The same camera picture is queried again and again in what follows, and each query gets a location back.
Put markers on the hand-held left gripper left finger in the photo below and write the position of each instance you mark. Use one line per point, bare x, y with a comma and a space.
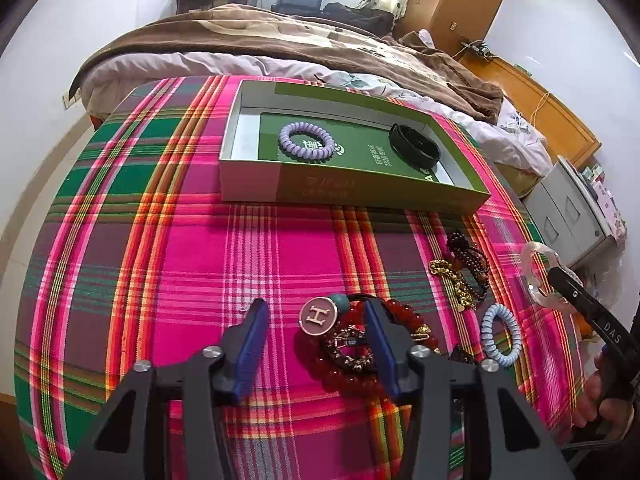
252, 355

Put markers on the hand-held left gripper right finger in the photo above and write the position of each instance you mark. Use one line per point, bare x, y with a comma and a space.
382, 352

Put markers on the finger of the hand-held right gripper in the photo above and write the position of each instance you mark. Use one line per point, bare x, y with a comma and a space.
607, 320

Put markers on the green cardboard box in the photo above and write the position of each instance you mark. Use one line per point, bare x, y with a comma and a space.
345, 160

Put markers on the person's right hand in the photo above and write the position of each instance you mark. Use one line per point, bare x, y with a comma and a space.
600, 405

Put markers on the small black hair clip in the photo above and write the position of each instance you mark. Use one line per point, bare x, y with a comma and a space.
461, 355

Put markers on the grey metal filing cabinet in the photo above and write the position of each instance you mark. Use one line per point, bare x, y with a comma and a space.
565, 215

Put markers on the floral printed box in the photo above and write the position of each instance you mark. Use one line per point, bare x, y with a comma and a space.
610, 205

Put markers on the pink green plaid cloth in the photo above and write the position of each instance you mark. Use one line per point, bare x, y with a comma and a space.
150, 260

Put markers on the wooden desk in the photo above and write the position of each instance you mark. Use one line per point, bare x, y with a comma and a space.
545, 110

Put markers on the bed with brown blanket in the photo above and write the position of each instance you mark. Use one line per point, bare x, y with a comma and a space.
210, 67

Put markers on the brown blanket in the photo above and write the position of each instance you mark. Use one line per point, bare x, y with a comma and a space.
240, 30

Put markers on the dark bag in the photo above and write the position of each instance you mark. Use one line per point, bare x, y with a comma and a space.
357, 17

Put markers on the wooden wardrobe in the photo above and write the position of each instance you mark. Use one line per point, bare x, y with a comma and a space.
460, 0

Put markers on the beige wall socket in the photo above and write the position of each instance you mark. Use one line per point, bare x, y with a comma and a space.
71, 101

